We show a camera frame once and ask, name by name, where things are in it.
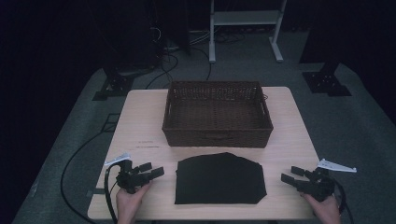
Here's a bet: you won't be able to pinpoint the black stand base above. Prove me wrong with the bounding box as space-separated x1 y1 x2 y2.
301 60 353 98
92 66 135 102

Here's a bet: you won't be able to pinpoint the black floor cable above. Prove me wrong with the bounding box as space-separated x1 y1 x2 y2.
189 46 213 81
60 130 108 224
144 50 180 91

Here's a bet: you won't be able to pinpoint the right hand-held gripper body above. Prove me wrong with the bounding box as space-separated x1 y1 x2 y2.
298 158 358 203

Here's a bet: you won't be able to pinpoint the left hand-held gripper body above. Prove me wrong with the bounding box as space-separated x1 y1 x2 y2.
104 151 148 195

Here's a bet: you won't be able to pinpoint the white metal stand frame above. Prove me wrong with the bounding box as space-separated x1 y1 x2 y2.
208 0 288 64

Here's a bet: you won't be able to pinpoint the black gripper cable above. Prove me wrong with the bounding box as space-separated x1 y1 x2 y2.
104 163 121 224
332 178 355 224

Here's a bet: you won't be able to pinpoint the black table foot frame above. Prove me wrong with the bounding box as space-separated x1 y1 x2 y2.
101 113 121 133

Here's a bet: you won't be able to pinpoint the person's right hand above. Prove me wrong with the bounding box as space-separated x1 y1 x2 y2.
300 191 342 224

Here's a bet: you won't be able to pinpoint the person's left hand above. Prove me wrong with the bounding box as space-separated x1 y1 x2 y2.
116 181 154 224

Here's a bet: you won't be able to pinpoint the brown wicker basket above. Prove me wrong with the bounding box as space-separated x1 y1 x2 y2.
161 80 275 149

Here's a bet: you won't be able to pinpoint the black cloth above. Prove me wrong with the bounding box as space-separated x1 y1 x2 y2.
174 151 268 205

